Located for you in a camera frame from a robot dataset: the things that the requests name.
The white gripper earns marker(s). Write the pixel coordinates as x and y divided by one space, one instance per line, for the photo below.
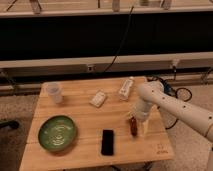
133 117

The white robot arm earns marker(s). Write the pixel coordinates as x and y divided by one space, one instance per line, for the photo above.
152 93

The green ceramic bowl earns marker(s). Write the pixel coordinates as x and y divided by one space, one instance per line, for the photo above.
57 133

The blue power adapter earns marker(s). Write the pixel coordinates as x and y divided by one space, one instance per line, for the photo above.
167 87

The small white box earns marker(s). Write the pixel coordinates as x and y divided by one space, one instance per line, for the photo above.
98 99

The black rectangular phone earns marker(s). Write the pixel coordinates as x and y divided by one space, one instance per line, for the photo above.
107 147

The clear plastic cup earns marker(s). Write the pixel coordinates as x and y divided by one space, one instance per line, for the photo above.
53 90

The black chair base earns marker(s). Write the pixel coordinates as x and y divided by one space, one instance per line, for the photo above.
11 123

